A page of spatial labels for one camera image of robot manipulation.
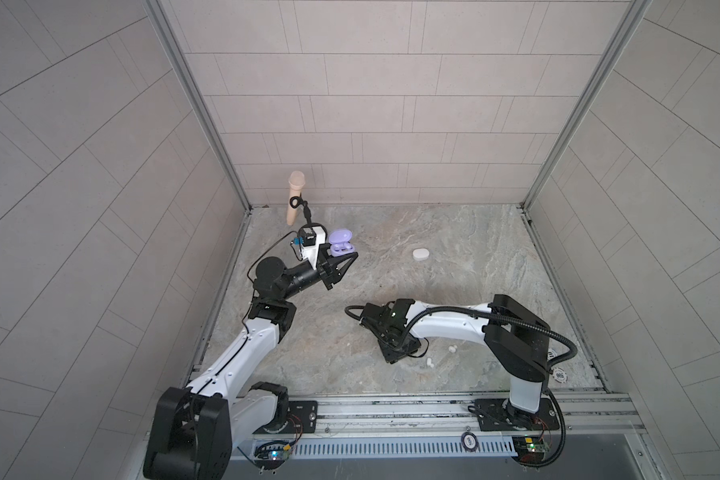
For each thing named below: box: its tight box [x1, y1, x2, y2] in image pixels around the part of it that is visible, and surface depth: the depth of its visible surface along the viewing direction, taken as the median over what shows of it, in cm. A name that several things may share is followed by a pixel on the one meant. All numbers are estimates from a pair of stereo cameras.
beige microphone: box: [287, 170, 306, 226], surface depth 90 cm
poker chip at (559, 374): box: [551, 366, 569, 384], surface depth 80 cm
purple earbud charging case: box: [329, 229, 355, 257], surface depth 68 cm
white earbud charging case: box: [412, 248, 430, 261], surface depth 104 cm
